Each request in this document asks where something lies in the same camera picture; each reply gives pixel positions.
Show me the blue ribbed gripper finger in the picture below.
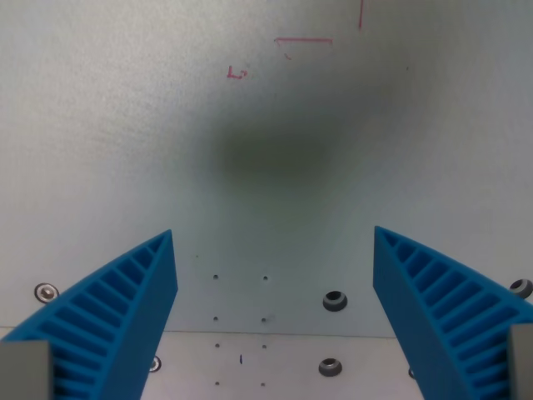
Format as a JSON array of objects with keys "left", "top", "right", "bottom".
[
  {"left": 372, "top": 225, "right": 533, "bottom": 400},
  {"left": 0, "top": 228, "right": 179, "bottom": 400}
]

